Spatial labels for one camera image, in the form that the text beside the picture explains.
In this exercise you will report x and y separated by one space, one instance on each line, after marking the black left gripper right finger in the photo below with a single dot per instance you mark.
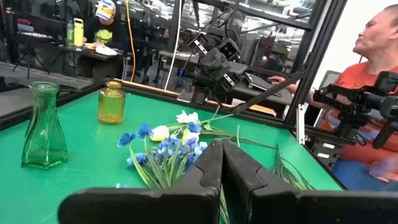
280 205

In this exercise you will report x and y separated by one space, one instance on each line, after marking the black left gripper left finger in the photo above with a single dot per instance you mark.
186 202

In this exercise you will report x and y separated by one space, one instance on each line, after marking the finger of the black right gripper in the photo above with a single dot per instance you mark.
208 60
222 71

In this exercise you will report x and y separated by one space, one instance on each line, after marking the blue artificial flower bunch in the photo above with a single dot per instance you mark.
126 139
168 144

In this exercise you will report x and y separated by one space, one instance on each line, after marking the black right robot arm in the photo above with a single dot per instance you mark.
199 93

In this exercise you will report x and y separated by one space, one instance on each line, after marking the yellow glass vase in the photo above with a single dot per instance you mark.
111 104

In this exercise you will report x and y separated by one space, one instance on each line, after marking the green glass vase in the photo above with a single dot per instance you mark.
45 130

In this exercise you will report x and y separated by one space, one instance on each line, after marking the black keyboard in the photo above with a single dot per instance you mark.
259 82

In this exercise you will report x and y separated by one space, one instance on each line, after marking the black power box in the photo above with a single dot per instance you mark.
323 154

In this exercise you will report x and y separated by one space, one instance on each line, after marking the person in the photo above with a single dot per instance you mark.
107 31
367 77

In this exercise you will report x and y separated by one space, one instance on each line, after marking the white papers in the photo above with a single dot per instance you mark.
105 50

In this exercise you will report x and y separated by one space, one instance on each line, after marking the dark desk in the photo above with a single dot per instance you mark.
93 65

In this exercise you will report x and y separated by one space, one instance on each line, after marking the green table mat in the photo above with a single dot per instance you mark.
93 149

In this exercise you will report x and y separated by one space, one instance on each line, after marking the grey chair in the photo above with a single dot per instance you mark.
329 79

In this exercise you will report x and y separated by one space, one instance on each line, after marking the green drink bottle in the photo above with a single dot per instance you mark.
70 34

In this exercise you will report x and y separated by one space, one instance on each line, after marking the black tripod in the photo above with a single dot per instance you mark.
28 56

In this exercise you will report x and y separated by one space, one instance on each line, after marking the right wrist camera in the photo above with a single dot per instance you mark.
229 49

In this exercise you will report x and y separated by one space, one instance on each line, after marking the black frame strut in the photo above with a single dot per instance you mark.
270 91

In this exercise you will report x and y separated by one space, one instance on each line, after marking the silver metal bracket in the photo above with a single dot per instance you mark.
300 124

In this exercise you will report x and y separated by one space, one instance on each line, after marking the black frame post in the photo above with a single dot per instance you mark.
314 62

